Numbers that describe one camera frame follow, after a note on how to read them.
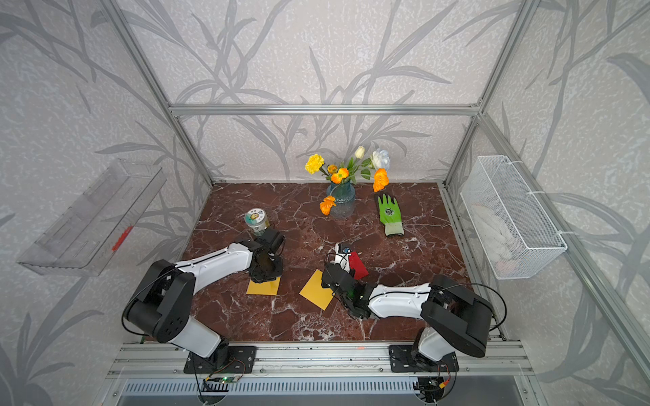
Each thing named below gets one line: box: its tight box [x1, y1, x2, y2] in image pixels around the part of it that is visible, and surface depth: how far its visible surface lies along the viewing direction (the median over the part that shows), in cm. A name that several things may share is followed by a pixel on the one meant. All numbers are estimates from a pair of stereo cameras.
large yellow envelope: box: [298, 268, 335, 312], surface depth 90 cm
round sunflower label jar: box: [244, 208, 269, 236], surface depth 101 cm
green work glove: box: [377, 193, 405, 236], surface depth 110 cm
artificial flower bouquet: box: [305, 145, 391, 216], surface depth 84 cm
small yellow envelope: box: [246, 276, 281, 296], surface depth 90 cm
